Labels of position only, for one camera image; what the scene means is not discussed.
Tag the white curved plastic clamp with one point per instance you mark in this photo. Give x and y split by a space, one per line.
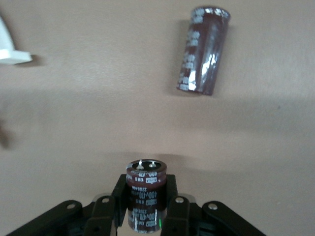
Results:
9 55

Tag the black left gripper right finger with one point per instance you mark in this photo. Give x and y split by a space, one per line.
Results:
177 214

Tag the brown table cover mat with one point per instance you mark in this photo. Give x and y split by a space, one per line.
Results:
98 110

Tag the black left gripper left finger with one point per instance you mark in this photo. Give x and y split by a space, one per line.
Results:
101 214

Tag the black terminal block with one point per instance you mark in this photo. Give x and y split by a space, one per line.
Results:
146 194

